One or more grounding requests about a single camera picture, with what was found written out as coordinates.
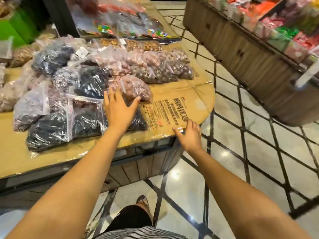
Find person's left hand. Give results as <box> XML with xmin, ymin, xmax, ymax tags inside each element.
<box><xmin>103</xmin><ymin>86</ymin><xmax>141</xmax><ymax>130</ymax></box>

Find person's right hand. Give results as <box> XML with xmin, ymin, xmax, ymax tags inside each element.
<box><xmin>172</xmin><ymin>119</ymin><xmax>204</xmax><ymax>154</ymax></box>

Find person's right forearm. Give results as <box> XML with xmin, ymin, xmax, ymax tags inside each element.
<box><xmin>186</xmin><ymin>146</ymin><xmax>313</xmax><ymax>239</ymax></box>

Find person's left forearm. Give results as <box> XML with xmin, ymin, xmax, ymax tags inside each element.
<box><xmin>5</xmin><ymin>125</ymin><xmax>131</xmax><ymax>239</ymax></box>

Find brown cardboard sheet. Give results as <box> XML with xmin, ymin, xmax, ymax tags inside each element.
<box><xmin>0</xmin><ymin>2</ymin><xmax>216</xmax><ymax>179</ymax></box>

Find wooden display table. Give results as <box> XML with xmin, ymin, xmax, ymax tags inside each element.
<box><xmin>0</xmin><ymin>137</ymin><xmax>185</xmax><ymax>204</ymax></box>

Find pile of clear dried-fruit bags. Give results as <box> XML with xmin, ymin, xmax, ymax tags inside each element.
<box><xmin>0</xmin><ymin>34</ymin><xmax>195</xmax><ymax>152</ymax></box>

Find person's sandal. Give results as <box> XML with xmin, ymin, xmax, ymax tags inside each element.
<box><xmin>136</xmin><ymin>195</ymin><xmax>150</xmax><ymax>215</ymax></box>

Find pile of colourful candy bags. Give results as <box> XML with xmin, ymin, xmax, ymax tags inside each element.
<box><xmin>71</xmin><ymin>0</ymin><xmax>173</xmax><ymax>43</ymax></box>

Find black shorts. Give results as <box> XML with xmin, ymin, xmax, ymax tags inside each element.
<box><xmin>103</xmin><ymin>205</ymin><xmax>153</xmax><ymax>233</ymax></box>

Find wooden display bin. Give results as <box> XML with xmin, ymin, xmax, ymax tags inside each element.
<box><xmin>183</xmin><ymin>0</ymin><xmax>319</xmax><ymax>127</ymax></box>

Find striped shirt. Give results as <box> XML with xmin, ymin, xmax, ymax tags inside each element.
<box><xmin>92</xmin><ymin>226</ymin><xmax>188</xmax><ymax>239</ymax></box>

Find black pillar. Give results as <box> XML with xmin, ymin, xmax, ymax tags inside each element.
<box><xmin>41</xmin><ymin>0</ymin><xmax>81</xmax><ymax>38</ymax></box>

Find green display stand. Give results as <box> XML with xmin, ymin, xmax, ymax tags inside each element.
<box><xmin>0</xmin><ymin>0</ymin><xmax>40</xmax><ymax>49</ymax></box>

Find heap of wrapped sweets packets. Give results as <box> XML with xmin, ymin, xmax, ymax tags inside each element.
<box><xmin>208</xmin><ymin>0</ymin><xmax>319</xmax><ymax>63</ymax></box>

